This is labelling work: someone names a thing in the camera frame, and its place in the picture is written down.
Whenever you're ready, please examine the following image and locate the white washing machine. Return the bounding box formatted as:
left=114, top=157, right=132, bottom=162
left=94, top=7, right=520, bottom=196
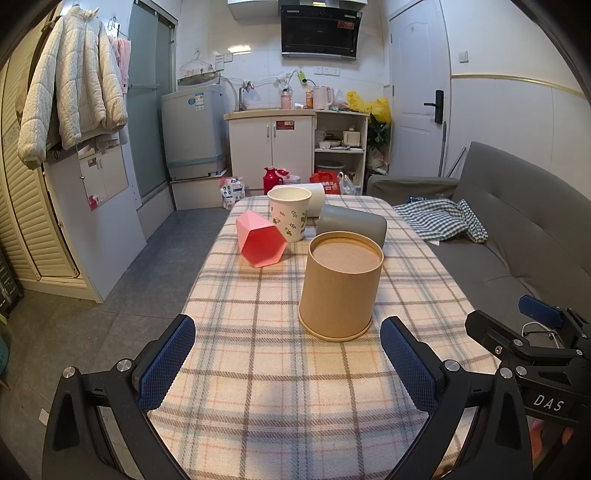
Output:
left=161, top=76, right=228, bottom=181

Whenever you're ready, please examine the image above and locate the black range hood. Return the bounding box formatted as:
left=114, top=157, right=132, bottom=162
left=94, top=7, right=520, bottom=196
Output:
left=280, top=4, right=363, bottom=60

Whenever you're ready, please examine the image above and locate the green potted plant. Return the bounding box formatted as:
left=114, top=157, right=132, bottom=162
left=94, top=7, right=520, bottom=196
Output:
left=368, top=115, right=392, bottom=161

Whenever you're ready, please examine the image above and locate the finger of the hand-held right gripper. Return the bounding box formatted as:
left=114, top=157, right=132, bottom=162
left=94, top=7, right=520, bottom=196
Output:
left=465, top=309, right=588, bottom=371
left=518, top=294, right=591, bottom=352

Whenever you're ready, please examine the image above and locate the white cable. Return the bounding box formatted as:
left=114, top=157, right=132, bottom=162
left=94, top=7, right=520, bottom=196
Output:
left=522, top=322, right=565, bottom=348

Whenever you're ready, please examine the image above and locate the white open shelf unit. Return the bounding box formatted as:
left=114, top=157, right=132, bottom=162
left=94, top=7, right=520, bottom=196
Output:
left=314, top=110, right=370, bottom=195

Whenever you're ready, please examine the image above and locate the brown paper cup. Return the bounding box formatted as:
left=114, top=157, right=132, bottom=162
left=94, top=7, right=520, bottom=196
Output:
left=298, top=232, right=385, bottom=342

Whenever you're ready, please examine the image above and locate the white sink cabinet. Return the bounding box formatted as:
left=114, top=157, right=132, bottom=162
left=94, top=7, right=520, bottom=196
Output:
left=224, top=108, right=317, bottom=191

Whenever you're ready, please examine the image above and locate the white floral paper cup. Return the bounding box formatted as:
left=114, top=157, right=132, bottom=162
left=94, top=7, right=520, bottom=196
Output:
left=268, top=186, right=312, bottom=243

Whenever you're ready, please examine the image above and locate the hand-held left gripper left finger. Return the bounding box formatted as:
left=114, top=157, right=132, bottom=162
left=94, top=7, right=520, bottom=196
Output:
left=42, top=315, right=197, bottom=480

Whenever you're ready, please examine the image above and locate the black door handle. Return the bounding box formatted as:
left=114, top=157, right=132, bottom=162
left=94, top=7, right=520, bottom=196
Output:
left=424, top=90, right=445, bottom=124

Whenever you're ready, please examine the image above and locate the white washing machine platform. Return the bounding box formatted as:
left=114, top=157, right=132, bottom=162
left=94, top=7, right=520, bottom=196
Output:
left=170, top=173, right=232, bottom=211

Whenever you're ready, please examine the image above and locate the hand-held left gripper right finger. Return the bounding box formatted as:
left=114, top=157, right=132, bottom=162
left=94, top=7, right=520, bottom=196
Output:
left=379, top=316, right=536, bottom=480

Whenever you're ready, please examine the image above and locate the louvered wardrobe door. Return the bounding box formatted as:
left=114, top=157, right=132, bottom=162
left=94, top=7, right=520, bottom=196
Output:
left=0, top=44, right=89, bottom=289

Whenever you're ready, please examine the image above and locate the grey cup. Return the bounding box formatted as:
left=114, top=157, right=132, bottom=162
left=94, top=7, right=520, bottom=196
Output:
left=316, top=204, right=387, bottom=250

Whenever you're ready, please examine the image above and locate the white and red package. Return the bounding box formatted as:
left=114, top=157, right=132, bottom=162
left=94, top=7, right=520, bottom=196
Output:
left=219, top=175, right=246, bottom=211

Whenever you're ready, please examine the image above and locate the blue checked cloth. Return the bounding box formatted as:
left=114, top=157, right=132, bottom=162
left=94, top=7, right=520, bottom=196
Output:
left=392, top=198, right=489, bottom=244

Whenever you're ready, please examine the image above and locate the white door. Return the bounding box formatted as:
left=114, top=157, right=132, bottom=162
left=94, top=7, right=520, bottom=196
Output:
left=387, top=0, right=452, bottom=178

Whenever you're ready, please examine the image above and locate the plain white cup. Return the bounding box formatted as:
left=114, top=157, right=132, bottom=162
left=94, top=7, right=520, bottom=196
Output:
left=283, top=183, right=327, bottom=219

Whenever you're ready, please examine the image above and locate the red shopping bag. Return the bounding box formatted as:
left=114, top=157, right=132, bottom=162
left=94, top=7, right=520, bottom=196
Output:
left=310, top=170, right=343, bottom=195

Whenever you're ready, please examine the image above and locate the white cabinet panel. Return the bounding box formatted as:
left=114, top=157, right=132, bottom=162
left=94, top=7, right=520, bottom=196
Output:
left=43, top=131, right=147, bottom=304

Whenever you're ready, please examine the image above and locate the grey sofa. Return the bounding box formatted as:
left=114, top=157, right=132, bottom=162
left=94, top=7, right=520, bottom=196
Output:
left=367, top=141, right=591, bottom=356

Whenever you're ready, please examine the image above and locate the white plastic bag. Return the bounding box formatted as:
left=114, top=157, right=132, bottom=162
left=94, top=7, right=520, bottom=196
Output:
left=338, top=172, right=362, bottom=196

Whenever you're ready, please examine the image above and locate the pink hexagonal cup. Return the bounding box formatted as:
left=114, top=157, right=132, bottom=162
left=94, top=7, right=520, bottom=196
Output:
left=235, top=210, right=287, bottom=269

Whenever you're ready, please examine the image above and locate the yellow plastic bag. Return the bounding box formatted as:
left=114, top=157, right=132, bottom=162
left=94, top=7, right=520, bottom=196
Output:
left=346, top=90, right=392, bottom=125

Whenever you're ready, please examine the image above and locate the white quilted jacket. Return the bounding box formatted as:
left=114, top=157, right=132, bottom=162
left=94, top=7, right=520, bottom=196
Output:
left=17, top=6, right=129, bottom=163

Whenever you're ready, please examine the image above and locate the plaid tablecloth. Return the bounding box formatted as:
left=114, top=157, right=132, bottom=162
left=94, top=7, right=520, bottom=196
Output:
left=148, top=194, right=502, bottom=480

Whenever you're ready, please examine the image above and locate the wire clothes hanger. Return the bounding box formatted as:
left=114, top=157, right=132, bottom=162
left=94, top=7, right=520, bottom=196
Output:
left=178, top=49, right=214, bottom=75

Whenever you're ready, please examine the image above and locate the frosted glass sliding door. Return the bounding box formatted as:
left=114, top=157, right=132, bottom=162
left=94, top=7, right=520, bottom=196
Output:
left=124, top=0, right=179, bottom=206

